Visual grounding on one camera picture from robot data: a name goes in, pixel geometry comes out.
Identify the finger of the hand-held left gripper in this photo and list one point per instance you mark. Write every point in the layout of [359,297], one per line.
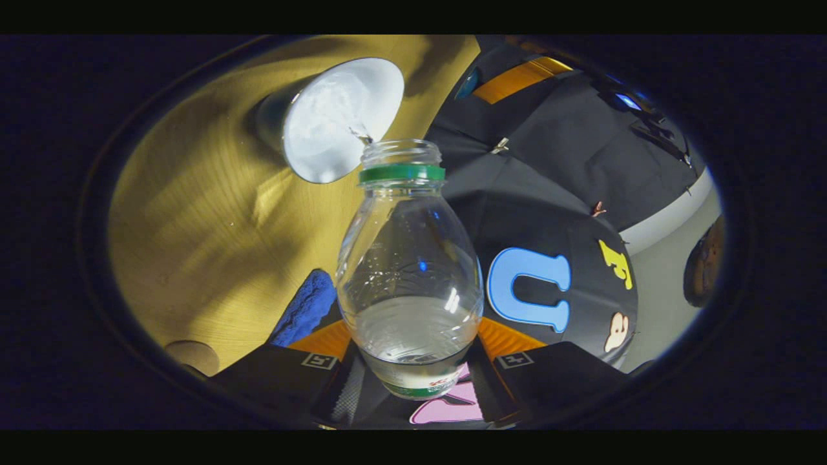
[517,79]

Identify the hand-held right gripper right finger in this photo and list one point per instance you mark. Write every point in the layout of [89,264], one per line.
[555,381]

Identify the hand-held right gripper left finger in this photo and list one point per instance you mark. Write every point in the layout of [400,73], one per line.
[271,381]

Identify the round brown coaster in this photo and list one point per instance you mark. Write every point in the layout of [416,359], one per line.
[192,357]

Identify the clear plastic water bottle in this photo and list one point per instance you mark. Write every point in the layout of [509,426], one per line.
[410,271]

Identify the dark blue teacup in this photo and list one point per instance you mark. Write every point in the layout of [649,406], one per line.
[336,123]

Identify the metal cloth clip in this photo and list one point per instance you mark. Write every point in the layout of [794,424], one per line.
[499,145]

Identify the blue towel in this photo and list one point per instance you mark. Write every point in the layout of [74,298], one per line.
[303,307]

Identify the red cloth clip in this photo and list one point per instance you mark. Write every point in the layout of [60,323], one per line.
[599,208]

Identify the black backdrop cloth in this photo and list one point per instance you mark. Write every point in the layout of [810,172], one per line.
[536,174]

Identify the brown round object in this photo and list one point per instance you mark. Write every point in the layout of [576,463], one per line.
[704,261]

